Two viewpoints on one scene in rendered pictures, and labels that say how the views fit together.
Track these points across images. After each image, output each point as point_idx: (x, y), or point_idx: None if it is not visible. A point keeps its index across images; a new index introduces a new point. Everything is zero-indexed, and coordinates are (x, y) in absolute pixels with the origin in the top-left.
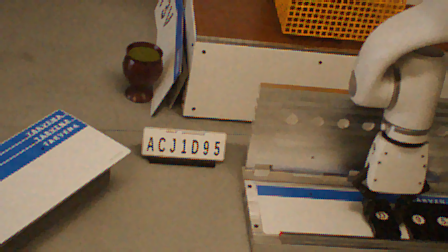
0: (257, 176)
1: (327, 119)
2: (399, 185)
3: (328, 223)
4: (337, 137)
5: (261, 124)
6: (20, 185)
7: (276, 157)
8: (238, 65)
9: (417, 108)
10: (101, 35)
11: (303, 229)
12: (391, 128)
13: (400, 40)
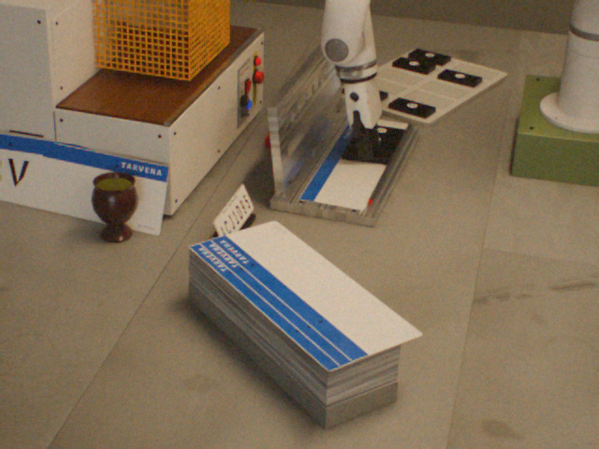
0: (287, 195)
1: (295, 110)
2: (377, 112)
3: (361, 179)
4: (299, 123)
5: (282, 143)
6: (305, 283)
7: (291, 167)
8: (189, 130)
9: (372, 39)
10: None
11: (364, 192)
12: (363, 68)
13: None
